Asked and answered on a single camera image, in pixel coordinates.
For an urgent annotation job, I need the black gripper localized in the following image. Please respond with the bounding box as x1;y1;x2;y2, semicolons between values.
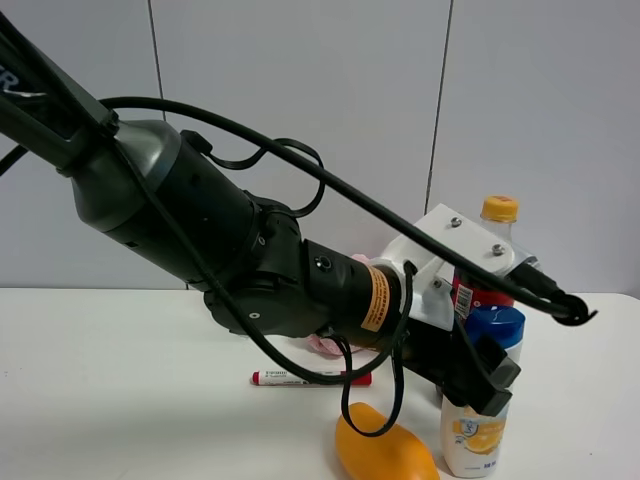
402;319;521;416

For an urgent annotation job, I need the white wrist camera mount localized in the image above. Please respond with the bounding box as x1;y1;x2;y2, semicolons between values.
371;204;540;331

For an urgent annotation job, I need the yellow mango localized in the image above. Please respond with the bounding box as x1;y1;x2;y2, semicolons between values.
334;415;440;480

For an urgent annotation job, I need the white shampoo bottle blue cap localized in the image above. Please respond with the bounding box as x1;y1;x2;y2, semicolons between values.
440;306;525;478

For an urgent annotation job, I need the black cable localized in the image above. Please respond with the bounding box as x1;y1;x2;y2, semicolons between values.
0;96;599;437

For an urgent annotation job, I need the cola bottle with red label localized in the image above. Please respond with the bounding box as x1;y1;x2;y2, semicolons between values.
452;195;520;321

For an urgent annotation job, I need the red cap whiteboard marker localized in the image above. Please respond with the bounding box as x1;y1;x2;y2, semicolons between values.
250;370;373;387

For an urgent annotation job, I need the pink towel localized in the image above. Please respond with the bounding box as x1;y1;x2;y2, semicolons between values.
306;254;370;357

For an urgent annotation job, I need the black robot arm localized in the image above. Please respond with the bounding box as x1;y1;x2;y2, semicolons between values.
1;20;520;416

